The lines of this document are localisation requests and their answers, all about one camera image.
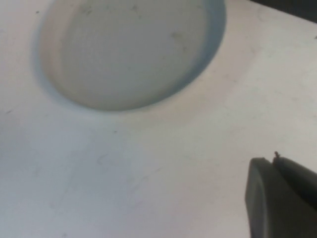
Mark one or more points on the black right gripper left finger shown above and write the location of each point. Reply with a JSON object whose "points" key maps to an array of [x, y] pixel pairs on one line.
{"points": [[267, 205]]}

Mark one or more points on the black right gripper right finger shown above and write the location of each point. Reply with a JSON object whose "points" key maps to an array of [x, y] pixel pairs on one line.
{"points": [[297, 178]]}

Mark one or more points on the white round plate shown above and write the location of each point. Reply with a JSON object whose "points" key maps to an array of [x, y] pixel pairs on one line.
{"points": [[123, 49]]}

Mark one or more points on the black plastic drip tray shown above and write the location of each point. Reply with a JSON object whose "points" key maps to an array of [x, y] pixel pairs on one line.
{"points": [[292, 7]]}

